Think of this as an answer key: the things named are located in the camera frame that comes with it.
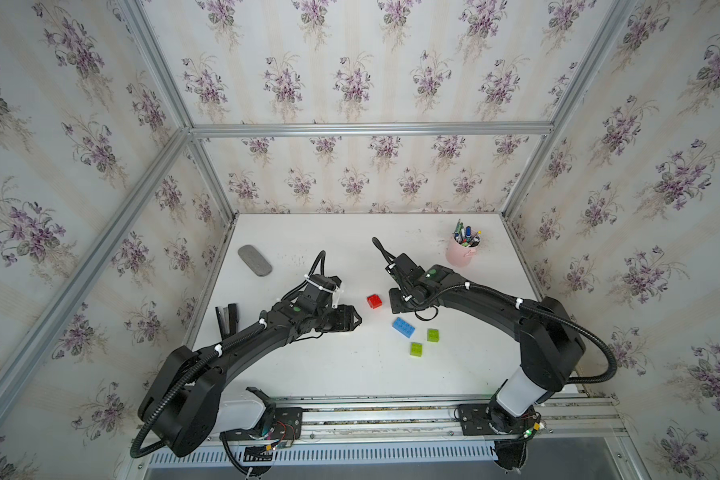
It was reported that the blue lego brick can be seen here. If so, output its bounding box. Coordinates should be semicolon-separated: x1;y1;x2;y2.
392;317;415;338

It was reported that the red lego brick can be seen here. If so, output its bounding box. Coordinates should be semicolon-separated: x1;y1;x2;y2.
366;294;383;309

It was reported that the green lego brick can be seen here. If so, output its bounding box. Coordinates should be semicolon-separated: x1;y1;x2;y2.
409;342;423;358
427;329;440;343

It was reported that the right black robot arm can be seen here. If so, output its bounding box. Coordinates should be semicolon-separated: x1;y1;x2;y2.
382;251;618;419

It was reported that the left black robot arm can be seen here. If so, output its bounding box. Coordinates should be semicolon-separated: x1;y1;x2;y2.
130;274;362;459

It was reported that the pink pen cup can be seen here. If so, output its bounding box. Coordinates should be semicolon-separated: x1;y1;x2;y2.
445;235;479;267

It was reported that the black stapler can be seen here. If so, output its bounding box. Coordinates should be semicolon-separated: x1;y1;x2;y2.
215;303;239;340

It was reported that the grey oval eraser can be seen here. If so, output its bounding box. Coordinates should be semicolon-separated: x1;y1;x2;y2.
237;244;273;277

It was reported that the aluminium mounting rail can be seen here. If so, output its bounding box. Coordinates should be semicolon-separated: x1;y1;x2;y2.
128;392;628;448

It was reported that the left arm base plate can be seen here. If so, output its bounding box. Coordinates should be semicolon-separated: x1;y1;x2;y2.
224;407;304;448

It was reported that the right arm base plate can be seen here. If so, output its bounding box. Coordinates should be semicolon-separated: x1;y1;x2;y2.
454;403;541;439

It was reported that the white vented cable duct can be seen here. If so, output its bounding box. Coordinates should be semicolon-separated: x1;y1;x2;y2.
148;440;498;469

